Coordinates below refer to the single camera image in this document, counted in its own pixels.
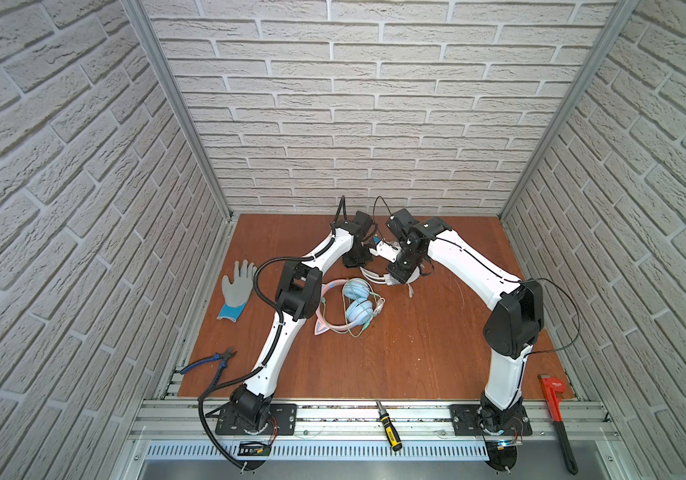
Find white headphones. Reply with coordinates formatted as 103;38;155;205
360;265;422;286

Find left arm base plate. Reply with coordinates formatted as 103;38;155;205
215;402;298;436

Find yellow black screwdriver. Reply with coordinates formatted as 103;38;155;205
376;400;403;452

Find small black electronics board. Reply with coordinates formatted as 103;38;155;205
238;442;272;457

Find aluminium frame rail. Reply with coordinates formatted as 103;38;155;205
129;399;620;443

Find blue handled pliers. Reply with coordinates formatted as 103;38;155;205
180;348;237;391

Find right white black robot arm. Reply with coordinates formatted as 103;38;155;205
387;209;544;433

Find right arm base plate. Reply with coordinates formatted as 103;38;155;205
449;403;533;437

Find pink blue cat-ear headphones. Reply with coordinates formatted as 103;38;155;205
314;278;386;338

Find red pipe wrench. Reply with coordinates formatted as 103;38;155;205
538;374;579;475

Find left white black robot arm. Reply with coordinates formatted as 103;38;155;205
230;211;373;431

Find black corrugated cable conduit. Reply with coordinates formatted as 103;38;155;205
197;236;335;472

